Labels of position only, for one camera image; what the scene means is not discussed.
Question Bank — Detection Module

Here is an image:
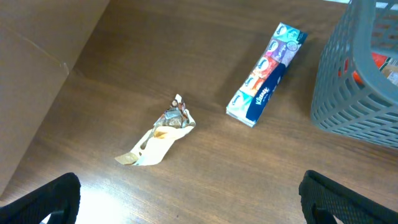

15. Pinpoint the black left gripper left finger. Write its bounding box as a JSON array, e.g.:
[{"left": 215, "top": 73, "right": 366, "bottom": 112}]
[{"left": 1, "top": 172, "right": 81, "bottom": 224}]

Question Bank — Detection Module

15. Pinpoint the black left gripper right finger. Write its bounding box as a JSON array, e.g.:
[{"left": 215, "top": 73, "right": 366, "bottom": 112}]
[{"left": 299, "top": 170, "right": 397, "bottom": 224}]

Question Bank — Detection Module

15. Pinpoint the beige snack wrapper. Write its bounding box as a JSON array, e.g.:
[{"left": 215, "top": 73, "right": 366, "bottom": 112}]
[{"left": 115, "top": 94, "right": 196, "bottom": 166}]

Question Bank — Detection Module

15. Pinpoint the Kleenex tissue multipack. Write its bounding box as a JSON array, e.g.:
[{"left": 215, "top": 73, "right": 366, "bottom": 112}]
[{"left": 226, "top": 23, "right": 308, "bottom": 128}]

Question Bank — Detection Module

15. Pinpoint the red biscuit packet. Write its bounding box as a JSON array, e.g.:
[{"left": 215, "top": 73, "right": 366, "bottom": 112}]
[{"left": 344, "top": 52, "right": 397, "bottom": 86}]

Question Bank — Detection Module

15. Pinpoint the grey plastic basket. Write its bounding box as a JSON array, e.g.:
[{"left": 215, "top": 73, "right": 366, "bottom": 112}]
[{"left": 310, "top": 0, "right": 397, "bottom": 148}]

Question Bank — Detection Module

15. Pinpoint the brown cardboard box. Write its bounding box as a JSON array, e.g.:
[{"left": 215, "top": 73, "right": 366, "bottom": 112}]
[{"left": 1, "top": 0, "right": 109, "bottom": 191}]

